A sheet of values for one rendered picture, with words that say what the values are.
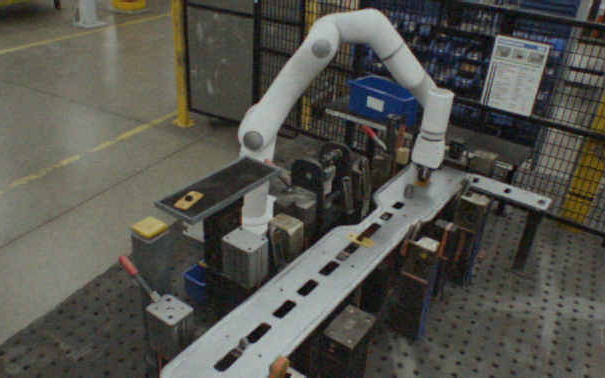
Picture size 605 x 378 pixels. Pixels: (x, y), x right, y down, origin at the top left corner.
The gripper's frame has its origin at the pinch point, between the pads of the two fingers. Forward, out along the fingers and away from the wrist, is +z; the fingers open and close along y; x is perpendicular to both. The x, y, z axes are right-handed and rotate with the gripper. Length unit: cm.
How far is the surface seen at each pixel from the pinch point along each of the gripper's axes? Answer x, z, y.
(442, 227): -21.6, 4.2, 16.5
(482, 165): 23.5, 0.2, 13.9
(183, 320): -106, -2, -12
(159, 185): 52, 103, -206
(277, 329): -91, 3, 3
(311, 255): -62, 3, -7
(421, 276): -43.2, 8.9, 19.6
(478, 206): -8.1, 0.1, 22.9
